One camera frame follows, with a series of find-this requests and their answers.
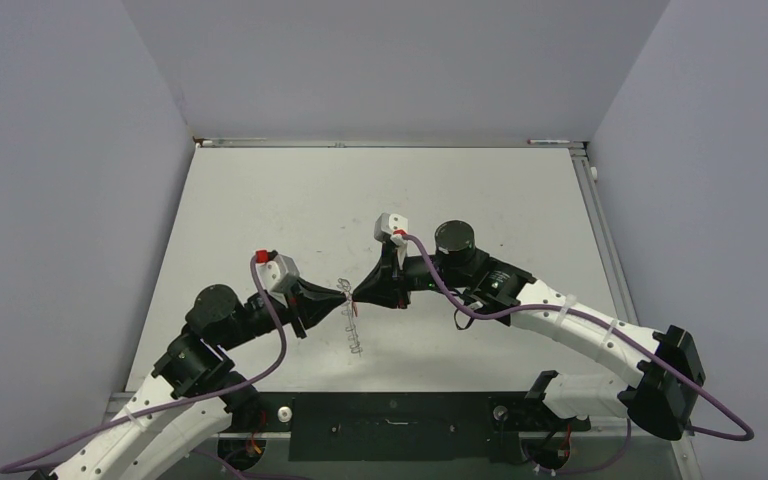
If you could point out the aluminium rail back edge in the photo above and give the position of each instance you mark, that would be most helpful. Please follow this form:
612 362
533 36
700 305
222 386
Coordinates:
360 143

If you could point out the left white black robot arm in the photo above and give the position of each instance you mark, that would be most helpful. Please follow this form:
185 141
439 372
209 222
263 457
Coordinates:
194 390

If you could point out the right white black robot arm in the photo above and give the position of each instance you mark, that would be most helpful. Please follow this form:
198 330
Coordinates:
653 377

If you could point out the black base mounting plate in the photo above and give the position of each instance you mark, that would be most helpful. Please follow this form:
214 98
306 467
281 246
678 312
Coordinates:
394 446

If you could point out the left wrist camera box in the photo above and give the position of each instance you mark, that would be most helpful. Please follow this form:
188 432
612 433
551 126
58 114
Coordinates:
276 272

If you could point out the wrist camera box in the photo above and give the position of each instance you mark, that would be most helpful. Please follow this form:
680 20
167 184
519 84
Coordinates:
387 225
276 272

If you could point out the marker pen at back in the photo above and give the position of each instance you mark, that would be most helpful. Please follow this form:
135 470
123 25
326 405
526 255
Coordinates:
549 142

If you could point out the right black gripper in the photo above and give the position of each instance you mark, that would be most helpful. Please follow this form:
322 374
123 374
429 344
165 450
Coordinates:
387 283

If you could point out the aluminium rail edge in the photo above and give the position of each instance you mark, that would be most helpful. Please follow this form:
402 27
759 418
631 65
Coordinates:
618 286
360 143

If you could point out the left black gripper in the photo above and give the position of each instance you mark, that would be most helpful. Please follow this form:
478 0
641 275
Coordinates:
309 301

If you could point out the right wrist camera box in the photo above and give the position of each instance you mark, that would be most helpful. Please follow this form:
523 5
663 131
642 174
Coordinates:
387 225

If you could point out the aluminium rail right edge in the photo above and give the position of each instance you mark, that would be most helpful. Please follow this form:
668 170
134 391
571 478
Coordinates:
618 286

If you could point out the aluminium front frame rail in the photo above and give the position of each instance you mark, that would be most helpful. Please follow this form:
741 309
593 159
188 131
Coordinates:
477 414

